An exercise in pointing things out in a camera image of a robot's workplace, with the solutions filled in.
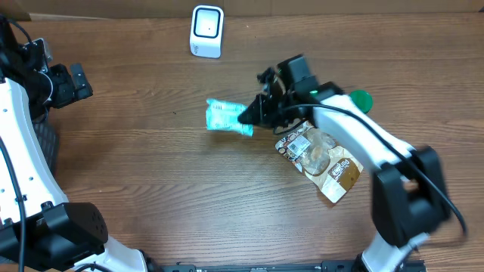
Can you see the teal snack packet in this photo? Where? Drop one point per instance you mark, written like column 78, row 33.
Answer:
column 223, row 116

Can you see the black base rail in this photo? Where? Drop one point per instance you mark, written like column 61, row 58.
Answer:
column 264, row 267

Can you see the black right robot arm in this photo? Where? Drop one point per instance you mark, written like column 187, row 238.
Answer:
column 409, row 196

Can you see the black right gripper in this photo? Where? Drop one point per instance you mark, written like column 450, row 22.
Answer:
column 260, row 106

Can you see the clear cookie wrapper bag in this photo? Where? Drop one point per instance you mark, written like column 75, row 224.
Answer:
column 322, row 159

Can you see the white barcode scanner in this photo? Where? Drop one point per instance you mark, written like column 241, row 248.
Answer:
column 206, row 31

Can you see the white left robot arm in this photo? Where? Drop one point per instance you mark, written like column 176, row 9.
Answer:
column 40, row 228

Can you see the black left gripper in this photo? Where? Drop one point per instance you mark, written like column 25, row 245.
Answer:
column 69, row 92

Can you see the green lid jar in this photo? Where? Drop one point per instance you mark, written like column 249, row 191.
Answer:
column 362, row 100

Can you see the black mesh basket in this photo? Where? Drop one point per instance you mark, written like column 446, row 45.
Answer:
column 48, row 140

